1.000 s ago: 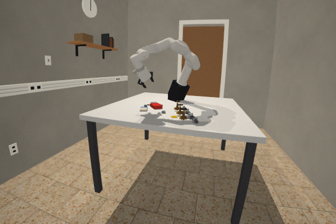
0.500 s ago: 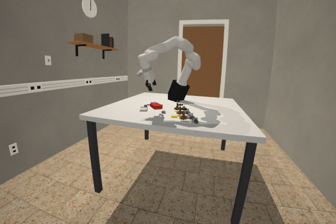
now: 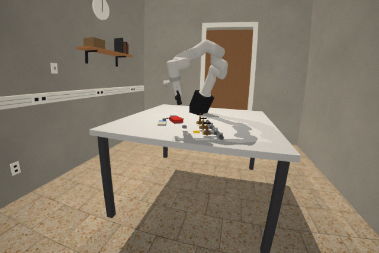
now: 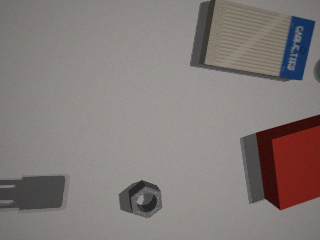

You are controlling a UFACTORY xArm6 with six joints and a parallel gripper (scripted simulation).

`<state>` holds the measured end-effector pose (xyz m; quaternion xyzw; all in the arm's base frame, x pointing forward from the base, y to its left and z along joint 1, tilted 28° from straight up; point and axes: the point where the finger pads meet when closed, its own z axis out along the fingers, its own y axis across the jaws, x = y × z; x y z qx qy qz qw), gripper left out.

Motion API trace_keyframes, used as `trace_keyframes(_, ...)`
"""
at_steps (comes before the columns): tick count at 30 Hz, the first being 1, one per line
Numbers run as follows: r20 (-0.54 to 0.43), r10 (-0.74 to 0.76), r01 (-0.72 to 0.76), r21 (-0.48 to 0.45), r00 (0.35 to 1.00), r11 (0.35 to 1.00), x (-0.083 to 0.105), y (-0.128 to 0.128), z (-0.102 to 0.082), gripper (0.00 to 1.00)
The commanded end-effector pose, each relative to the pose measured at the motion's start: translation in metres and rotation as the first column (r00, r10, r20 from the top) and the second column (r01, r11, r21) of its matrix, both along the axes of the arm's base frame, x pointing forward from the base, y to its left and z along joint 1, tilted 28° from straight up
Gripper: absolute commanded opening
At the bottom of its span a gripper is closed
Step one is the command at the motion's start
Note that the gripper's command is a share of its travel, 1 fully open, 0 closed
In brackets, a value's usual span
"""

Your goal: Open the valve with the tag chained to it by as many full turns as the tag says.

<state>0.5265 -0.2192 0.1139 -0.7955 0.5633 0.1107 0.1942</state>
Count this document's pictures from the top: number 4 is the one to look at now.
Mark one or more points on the red rectangular block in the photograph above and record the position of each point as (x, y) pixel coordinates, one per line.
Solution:
(290, 162)

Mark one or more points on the grey hex nut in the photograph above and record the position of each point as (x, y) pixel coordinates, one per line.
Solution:
(152, 207)

